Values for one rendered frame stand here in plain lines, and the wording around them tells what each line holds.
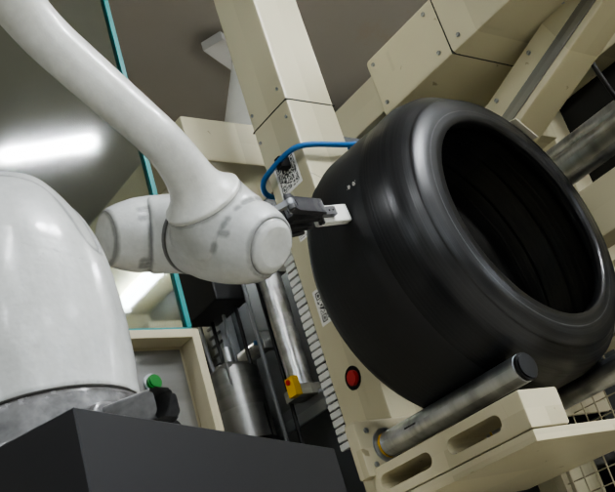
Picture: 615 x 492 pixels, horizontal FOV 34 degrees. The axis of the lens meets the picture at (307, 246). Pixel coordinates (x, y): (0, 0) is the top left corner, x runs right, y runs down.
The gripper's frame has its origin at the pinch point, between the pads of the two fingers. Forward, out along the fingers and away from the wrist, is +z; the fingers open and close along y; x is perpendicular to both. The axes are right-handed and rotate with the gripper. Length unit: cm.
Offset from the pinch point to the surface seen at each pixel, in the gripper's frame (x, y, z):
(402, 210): 5.3, -10.0, 4.6
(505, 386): 35.4, -8.3, 10.3
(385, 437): 33.1, 19.6, 10.2
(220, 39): -207, 210, 203
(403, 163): -2.3, -11.1, 8.5
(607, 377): 39, -7, 38
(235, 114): -70, 74, 61
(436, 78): -34, 8, 56
